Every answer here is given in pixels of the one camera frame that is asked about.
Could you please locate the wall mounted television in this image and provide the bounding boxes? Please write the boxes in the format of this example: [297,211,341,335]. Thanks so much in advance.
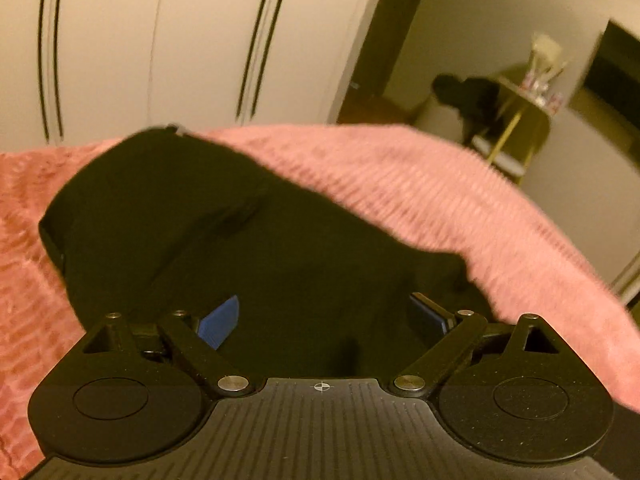
[582,20,639,138]

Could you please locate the white wardrobe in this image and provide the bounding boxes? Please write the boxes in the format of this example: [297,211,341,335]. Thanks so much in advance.
[1,0,378,152]

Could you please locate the black pants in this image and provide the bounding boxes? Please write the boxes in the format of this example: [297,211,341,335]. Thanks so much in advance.
[39,128,491,377]

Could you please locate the pink ribbed bed blanket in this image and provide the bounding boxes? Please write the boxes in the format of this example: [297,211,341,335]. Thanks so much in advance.
[1,125,639,479]

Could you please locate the dark clothes pile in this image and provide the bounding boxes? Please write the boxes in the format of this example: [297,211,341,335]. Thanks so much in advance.
[432,74,500,145]

